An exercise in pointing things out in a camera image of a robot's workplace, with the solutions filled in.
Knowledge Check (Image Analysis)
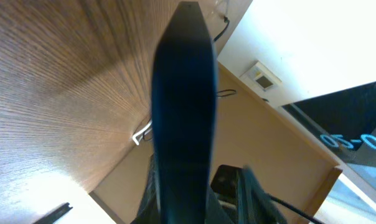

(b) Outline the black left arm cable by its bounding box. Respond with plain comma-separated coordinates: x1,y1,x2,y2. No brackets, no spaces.
265,192,324,224

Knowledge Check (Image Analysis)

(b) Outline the black USB charging cable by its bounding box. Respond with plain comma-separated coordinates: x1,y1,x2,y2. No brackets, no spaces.
212,15,238,99

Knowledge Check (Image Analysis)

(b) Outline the blue Galaxy smartphone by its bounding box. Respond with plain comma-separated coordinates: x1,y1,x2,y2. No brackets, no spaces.
151,1,217,223

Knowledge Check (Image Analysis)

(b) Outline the white wall thermostat panel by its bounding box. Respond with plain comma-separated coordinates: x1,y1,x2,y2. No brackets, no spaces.
240,61,282,91

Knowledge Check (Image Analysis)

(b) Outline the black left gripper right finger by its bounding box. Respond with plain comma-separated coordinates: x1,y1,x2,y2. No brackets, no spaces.
206,165,287,224

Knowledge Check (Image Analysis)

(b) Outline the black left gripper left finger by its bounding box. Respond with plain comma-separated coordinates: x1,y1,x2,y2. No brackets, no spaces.
131,155,159,224

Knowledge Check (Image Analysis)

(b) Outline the white power strip cord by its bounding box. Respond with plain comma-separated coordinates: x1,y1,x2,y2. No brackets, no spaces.
131,119,154,146

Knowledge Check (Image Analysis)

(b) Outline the dark monitor screen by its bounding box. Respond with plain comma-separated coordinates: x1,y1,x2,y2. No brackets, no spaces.
283,82,376,190

